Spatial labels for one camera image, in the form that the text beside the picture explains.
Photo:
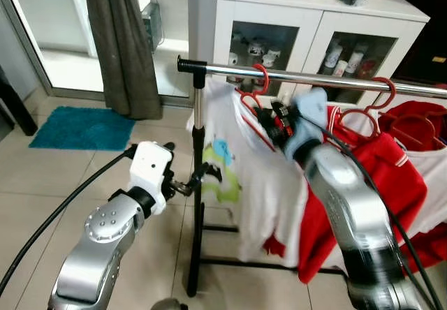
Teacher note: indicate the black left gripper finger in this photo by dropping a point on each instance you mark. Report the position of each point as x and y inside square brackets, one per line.
[206, 170]
[190, 188]

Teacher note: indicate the red polo shirt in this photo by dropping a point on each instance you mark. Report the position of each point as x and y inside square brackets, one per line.
[370, 177]

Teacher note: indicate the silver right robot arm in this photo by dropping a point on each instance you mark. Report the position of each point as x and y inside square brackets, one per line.
[349, 205]

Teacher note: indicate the red plastic hanger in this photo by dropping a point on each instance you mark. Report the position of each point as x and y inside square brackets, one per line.
[388, 90]
[412, 116]
[264, 79]

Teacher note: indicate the white T-shirt blue green print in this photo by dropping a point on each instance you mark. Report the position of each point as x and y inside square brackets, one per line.
[265, 198]

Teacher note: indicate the white bottle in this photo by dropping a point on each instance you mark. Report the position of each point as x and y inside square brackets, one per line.
[355, 60]
[334, 55]

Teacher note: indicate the teal floor mat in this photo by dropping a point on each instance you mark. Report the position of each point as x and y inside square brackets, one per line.
[80, 128]

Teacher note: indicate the grey robot foot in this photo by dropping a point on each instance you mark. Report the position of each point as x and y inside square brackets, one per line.
[169, 304]

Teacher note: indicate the white glass door cabinet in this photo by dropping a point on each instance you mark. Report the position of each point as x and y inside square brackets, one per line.
[279, 3]

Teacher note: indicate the grey brown curtain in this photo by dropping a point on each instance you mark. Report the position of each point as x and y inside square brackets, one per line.
[122, 45]

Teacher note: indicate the white shirt red trim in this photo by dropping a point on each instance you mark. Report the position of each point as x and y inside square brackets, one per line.
[429, 191]

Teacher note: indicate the dark wooden cabinet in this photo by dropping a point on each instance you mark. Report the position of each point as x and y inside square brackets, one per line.
[426, 31]

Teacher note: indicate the black furniture leg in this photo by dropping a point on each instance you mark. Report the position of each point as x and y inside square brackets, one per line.
[17, 107]

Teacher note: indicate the pale grey right wrist camera mount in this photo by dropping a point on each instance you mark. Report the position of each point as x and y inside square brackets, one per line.
[307, 114]

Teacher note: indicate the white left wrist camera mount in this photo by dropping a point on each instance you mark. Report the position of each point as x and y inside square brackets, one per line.
[149, 167]

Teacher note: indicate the black clothes rack chrome rail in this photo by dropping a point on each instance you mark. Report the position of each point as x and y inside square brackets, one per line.
[314, 77]

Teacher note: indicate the clear wall box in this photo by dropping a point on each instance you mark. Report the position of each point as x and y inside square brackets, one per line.
[151, 27]

